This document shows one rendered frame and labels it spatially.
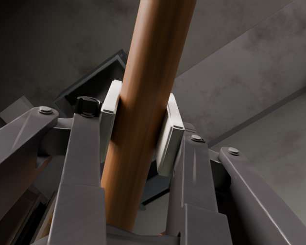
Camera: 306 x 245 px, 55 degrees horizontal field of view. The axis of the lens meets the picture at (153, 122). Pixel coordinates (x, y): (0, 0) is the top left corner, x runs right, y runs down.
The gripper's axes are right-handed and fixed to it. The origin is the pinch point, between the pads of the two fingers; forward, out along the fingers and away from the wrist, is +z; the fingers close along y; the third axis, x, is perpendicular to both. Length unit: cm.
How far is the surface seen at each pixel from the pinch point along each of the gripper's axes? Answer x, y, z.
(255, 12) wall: 38, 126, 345
